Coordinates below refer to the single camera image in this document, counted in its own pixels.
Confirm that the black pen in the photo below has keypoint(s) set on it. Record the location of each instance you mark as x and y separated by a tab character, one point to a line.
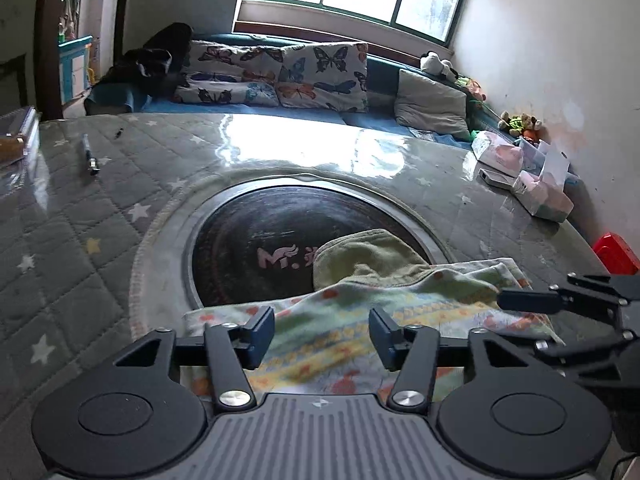
92	163

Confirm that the colourful plush toy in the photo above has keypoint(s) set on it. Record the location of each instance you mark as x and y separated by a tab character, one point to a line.
473	87

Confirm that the square butterfly pillow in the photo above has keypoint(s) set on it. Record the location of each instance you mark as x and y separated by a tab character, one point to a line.
328	75

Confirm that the pink tissue pack far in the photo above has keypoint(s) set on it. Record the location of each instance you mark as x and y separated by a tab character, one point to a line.
493	151

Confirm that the white flat device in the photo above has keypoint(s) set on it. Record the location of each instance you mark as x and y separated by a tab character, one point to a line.
496	179

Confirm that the pink tissue pack near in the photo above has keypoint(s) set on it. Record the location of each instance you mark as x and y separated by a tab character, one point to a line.
542	197

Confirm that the blue sofa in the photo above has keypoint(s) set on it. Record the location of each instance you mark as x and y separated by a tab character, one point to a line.
382	89

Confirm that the pink tissue pack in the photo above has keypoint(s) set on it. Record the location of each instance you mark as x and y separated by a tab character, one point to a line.
493	151
542	197

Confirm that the brown plush toy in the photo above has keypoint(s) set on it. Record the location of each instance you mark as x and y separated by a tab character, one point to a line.
521	126

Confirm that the grey quilted star table cover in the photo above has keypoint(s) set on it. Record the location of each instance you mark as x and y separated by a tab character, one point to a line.
68	240

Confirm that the red plastic stool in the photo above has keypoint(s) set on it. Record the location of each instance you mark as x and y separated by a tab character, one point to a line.
616	255

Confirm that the long butterfly pillow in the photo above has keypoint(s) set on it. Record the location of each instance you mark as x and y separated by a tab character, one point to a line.
216	74

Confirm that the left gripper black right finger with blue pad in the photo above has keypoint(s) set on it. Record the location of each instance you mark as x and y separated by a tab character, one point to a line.
484	404

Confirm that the black white plush toy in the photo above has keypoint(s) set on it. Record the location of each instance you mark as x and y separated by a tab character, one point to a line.
433	65

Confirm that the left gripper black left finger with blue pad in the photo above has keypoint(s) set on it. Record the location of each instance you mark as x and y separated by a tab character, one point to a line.
145	408

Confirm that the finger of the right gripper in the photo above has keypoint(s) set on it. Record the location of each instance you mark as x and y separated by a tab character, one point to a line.
558	298

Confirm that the blue white cabinet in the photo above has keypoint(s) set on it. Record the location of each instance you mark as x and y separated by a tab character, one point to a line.
73	65

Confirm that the round black induction cooktop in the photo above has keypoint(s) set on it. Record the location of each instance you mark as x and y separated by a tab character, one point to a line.
257	240

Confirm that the black clothes pile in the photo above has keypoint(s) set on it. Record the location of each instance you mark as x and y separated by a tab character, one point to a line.
147	68

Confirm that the clear plastic storage box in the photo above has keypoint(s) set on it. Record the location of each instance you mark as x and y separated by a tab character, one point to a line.
551	159

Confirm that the grey cushion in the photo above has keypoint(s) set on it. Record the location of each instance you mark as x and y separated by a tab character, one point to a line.
427	105

